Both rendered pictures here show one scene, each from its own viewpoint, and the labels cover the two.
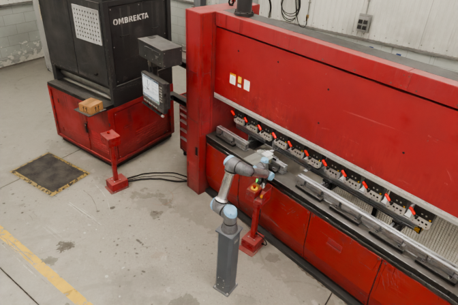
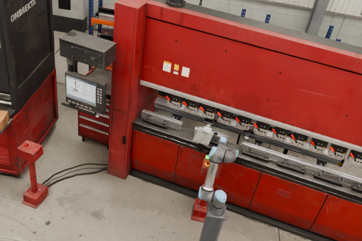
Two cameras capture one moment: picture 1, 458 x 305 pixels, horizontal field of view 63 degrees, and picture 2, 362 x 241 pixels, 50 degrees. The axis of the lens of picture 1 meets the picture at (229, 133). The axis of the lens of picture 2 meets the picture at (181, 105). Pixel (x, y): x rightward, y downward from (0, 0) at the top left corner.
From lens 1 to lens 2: 188 cm
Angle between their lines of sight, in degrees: 27
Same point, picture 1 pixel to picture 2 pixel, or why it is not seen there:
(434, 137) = not seen: outside the picture
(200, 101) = (132, 92)
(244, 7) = not seen: outside the picture
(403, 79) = (352, 63)
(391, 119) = (338, 92)
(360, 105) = (310, 84)
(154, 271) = not seen: outside the picture
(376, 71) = (328, 58)
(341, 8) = not seen: outside the picture
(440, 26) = not seen: outside the picture
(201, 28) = (137, 23)
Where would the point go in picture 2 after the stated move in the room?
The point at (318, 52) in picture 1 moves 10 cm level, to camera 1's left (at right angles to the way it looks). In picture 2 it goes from (273, 42) to (264, 43)
